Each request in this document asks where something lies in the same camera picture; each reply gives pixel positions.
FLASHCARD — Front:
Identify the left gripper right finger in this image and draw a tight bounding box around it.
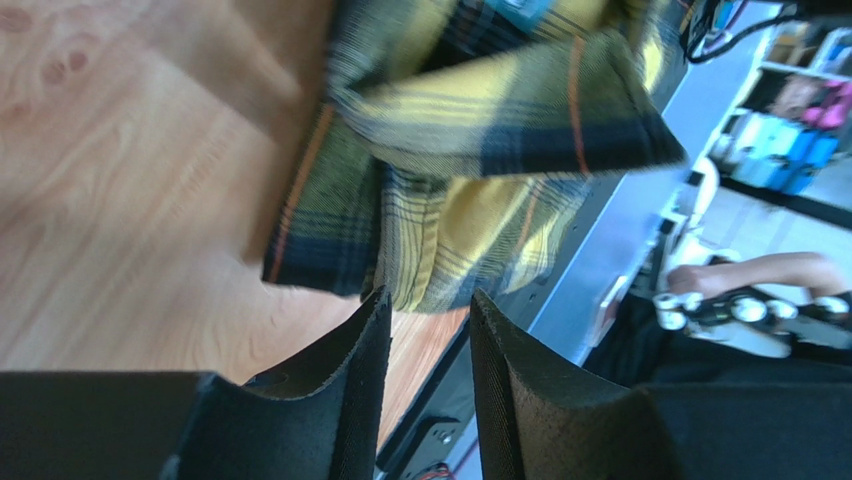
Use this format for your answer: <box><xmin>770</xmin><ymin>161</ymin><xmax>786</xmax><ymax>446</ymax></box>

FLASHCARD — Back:
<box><xmin>470</xmin><ymin>291</ymin><xmax>851</xmax><ymax>479</ymax></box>

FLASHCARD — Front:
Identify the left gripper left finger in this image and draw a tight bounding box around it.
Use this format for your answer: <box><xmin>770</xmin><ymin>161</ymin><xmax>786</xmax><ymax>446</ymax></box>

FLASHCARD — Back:
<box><xmin>1</xmin><ymin>289</ymin><xmax>392</xmax><ymax>479</ymax></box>

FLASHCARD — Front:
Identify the yellow plaid long sleeve shirt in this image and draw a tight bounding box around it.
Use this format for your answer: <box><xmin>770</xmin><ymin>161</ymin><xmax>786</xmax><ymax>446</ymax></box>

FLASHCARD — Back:
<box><xmin>262</xmin><ymin>1</ymin><xmax>693</xmax><ymax>314</ymax></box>

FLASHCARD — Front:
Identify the person forearm in background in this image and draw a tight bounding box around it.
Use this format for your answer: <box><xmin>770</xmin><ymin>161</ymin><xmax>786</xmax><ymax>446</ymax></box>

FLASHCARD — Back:
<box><xmin>667</xmin><ymin>252</ymin><xmax>851</xmax><ymax>299</ymax></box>

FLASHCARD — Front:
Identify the background shelf with items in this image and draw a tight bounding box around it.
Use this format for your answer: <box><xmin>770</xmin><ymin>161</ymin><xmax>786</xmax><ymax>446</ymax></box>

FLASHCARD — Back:
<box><xmin>705</xmin><ymin>22</ymin><xmax>851</xmax><ymax>229</ymax></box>

